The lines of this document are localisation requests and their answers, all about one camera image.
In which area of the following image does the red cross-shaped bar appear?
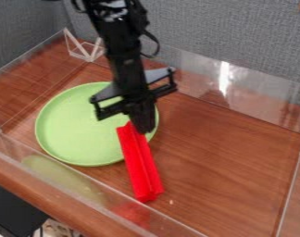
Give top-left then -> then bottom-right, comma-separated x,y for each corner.
117,122 -> 164,203

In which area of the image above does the clear acrylic corner bracket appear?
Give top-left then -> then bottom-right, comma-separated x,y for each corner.
63,28 -> 104,62

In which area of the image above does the clear acrylic enclosure wall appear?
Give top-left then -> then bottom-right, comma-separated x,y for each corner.
0,34 -> 300,237

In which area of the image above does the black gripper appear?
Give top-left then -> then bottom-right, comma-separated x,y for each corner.
90,54 -> 176,133

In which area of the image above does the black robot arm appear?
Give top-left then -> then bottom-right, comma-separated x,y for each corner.
71,0 -> 177,134

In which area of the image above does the black cable loop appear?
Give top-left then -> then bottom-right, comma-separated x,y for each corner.
140,29 -> 162,59

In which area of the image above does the green round plate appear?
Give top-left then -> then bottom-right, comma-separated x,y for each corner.
34,81 -> 160,168

